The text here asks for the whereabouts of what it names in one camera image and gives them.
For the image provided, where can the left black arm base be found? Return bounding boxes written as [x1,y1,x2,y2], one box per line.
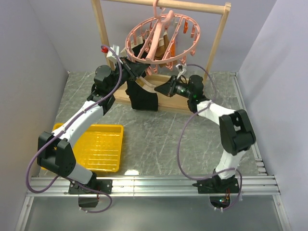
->
[68,179,113,214]

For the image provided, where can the wooden hanging rack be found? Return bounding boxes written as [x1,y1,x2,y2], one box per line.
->
[91,0,231,113]

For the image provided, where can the pink round clip hanger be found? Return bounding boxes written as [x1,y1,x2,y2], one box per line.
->
[122,0,201,75]

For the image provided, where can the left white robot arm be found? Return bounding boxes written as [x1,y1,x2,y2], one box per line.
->
[37,58,148,193]

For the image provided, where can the brown underwear on hanger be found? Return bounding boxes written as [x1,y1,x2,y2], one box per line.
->
[154,34,177,60]

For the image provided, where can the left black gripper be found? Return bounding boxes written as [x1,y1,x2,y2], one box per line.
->
[108,57,148,94]

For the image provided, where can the aluminium mounting rail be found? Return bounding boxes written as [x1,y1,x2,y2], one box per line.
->
[15,175,291,231]

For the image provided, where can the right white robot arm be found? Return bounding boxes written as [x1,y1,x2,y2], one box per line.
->
[155,75,256,193]

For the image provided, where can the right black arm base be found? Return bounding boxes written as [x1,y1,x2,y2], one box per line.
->
[192,176,242,211]

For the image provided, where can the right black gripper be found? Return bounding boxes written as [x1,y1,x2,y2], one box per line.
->
[154,76,193,100]

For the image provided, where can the black underwear beige waistband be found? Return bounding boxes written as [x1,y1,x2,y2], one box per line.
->
[126,80,158,112]

